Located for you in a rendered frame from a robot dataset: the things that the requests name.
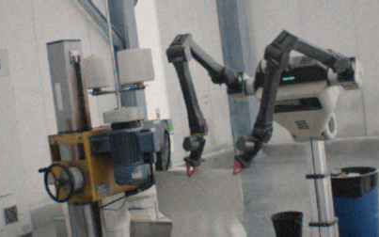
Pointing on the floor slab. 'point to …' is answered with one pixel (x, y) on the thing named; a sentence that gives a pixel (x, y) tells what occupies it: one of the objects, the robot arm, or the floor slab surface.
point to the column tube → (72, 123)
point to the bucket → (288, 224)
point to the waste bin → (356, 201)
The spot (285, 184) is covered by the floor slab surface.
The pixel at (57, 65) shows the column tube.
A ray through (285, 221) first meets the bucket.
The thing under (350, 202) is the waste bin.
